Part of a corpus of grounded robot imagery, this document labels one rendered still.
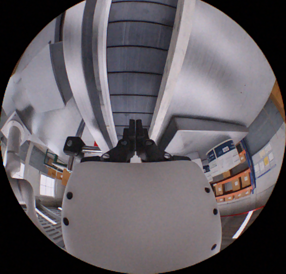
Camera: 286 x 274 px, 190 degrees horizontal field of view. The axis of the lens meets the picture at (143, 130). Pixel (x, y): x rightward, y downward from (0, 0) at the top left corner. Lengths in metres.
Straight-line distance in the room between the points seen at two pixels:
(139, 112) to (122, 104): 0.04
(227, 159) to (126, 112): 0.47
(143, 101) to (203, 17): 0.23
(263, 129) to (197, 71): 4.34
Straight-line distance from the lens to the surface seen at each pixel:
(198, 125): 0.30
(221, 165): 0.50
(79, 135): 0.16
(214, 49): 0.24
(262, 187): 4.82
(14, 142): 0.65
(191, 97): 0.25
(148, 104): 0.16
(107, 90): 0.15
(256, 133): 4.49
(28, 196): 0.52
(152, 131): 0.16
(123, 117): 0.18
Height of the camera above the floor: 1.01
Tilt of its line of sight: 36 degrees down
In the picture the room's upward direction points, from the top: 176 degrees clockwise
